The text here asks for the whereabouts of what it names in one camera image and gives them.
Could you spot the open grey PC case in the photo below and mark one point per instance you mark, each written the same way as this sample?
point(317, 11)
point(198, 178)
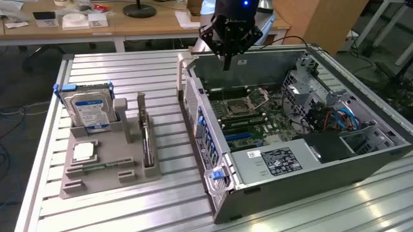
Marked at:
point(290, 193)

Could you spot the black RAM slot bank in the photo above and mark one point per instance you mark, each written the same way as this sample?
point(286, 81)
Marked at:
point(226, 91)

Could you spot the white table frame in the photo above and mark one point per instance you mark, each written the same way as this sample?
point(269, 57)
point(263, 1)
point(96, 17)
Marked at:
point(390, 24)

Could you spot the white box with round tape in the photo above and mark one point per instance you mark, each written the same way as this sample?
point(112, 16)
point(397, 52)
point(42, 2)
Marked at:
point(75, 21)

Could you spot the blue case latch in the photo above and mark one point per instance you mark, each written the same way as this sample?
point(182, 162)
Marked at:
point(217, 175)

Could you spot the small white paper label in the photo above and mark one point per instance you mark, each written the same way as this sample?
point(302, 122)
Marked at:
point(16, 24)

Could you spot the clear plastic bag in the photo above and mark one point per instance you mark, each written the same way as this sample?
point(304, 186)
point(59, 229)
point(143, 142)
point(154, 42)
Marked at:
point(11, 9)

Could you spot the silver metal disk bay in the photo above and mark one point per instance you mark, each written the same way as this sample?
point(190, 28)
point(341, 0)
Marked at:
point(306, 89)

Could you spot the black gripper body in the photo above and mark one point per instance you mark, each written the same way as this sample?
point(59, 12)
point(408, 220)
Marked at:
point(234, 21)

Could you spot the blue card retention bar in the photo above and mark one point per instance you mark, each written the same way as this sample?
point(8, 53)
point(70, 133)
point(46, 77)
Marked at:
point(210, 145)

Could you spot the blue expansion slot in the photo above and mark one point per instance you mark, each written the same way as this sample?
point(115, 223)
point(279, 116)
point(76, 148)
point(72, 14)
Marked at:
point(238, 137)

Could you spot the grey parts rack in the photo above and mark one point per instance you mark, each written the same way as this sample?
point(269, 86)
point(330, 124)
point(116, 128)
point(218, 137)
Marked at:
point(112, 149)

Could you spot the white tape roll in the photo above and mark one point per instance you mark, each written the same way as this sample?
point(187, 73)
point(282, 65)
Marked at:
point(60, 2)

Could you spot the metal socket cover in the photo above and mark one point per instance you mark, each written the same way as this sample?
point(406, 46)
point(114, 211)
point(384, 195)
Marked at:
point(258, 95)

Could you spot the wooden desk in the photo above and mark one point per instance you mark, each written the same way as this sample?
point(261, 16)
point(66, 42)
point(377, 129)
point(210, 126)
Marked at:
point(144, 26)

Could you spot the hard disk in blue caddy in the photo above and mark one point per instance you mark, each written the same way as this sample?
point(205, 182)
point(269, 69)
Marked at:
point(91, 111)

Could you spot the silver CPU chip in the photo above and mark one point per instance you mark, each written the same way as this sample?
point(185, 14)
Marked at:
point(83, 151)

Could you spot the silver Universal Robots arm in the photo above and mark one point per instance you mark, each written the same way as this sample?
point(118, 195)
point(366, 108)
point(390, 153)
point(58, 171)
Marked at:
point(203, 46)

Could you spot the red packet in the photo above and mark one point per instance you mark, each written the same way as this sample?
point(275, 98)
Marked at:
point(100, 7)

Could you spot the white paper stack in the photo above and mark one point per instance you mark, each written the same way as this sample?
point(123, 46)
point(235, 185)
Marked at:
point(185, 20)

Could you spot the grey perforated disk bay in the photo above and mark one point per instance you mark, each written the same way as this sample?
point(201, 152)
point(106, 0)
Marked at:
point(370, 140)

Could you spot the wooden cabinet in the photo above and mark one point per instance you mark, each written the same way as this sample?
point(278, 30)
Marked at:
point(329, 21)

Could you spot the plain white labelled box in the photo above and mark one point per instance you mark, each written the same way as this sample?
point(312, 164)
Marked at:
point(98, 20)

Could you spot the green motherboard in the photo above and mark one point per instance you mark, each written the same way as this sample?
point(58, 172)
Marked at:
point(274, 125)

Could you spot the green RAM stick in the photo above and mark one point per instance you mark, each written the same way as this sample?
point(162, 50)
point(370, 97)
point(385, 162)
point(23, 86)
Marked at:
point(99, 166)

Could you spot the grey power supply unit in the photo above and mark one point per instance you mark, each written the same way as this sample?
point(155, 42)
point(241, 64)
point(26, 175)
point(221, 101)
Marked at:
point(251, 169)

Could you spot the CPU socket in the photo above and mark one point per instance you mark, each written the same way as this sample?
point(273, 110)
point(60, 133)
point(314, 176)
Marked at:
point(238, 107)

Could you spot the black round lamp base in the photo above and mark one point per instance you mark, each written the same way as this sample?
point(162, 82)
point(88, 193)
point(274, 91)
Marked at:
point(138, 11)

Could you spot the white box with black top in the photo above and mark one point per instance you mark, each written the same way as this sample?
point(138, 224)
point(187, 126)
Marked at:
point(44, 19)

